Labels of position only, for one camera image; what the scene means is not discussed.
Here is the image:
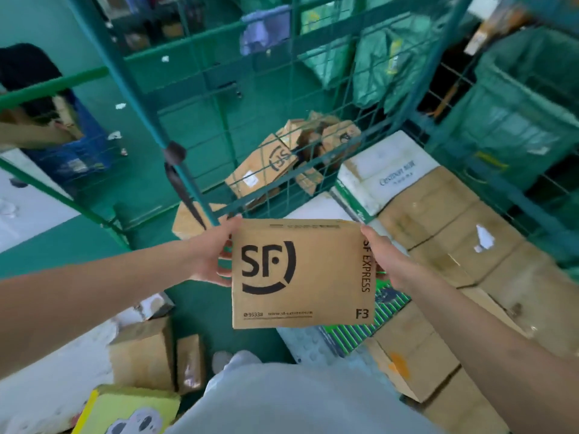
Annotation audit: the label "person's left hand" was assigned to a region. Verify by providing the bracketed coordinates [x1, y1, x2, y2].
[188, 215, 243, 287]

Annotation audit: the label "person's right hand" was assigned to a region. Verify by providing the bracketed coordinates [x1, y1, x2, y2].
[360, 225, 427, 292]

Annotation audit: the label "brown printed cardboard parcel box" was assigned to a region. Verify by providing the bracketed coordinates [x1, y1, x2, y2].
[231, 219, 376, 330]

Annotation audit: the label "person's left forearm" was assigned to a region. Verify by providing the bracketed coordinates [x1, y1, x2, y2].
[0, 238, 200, 381]

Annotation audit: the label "person's right forearm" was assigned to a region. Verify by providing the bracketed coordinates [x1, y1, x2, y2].
[403, 266, 579, 434]

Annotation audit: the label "white flat parcel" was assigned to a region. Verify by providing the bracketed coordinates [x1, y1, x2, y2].
[286, 191, 354, 221]

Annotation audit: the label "white carton box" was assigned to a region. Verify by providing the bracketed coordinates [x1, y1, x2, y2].
[336, 130, 441, 218]

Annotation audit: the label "flat cardboard box round logo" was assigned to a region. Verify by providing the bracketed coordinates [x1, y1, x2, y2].
[225, 133, 299, 209]

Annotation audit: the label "large taped brown cardboard box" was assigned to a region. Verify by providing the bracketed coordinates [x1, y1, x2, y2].
[377, 166, 579, 360]

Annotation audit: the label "green striped packet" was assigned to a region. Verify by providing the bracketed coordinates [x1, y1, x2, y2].
[322, 272, 412, 357]

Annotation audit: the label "small brown cardboard box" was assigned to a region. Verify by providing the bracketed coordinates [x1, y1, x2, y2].
[317, 120, 362, 173]

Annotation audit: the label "crumpled brown cardboard box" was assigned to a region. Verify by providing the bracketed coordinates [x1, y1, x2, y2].
[276, 111, 341, 196]

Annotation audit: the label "brown cardboard box orange stain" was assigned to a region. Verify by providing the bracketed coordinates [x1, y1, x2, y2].
[365, 287, 530, 404]

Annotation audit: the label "white bubble mailer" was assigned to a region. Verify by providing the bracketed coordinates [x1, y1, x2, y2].
[276, 326, 399, 394]

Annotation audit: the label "narrow taped cardboard box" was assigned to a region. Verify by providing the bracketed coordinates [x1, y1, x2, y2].
[176, 334, 207, 396]

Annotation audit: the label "brown cardboard cube box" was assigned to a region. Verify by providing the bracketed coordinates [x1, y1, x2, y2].
[109, 316, 176, 392]

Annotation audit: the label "blue plastic crate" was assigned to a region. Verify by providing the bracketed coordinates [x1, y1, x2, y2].
[20, 97, 115, 183]

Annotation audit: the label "green plastic parcel bags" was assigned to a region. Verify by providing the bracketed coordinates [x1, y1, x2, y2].
[299, 0, 437, 114]

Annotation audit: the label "person's white garment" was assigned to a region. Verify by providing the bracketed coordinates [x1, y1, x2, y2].
[166, 350, 446, 434]

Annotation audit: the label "plain brown cardboard box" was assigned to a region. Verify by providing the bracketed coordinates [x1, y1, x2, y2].
[420, 368, 512, 434]

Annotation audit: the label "large green sack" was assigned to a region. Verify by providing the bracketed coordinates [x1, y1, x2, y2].
[430, 27, 579, 192]

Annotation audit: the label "pale blue cloth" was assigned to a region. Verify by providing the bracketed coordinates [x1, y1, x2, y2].
[239, 5, 293, 57]

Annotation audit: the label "yellow box with panda print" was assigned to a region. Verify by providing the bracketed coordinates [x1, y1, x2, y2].
[71, 384, 182, 434]

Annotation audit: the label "black strap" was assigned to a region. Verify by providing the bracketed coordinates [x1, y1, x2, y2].
[163, 140, 208, 231]

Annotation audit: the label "green wire cage trolley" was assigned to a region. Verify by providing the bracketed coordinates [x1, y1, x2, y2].
[0, 0, 579, 267]

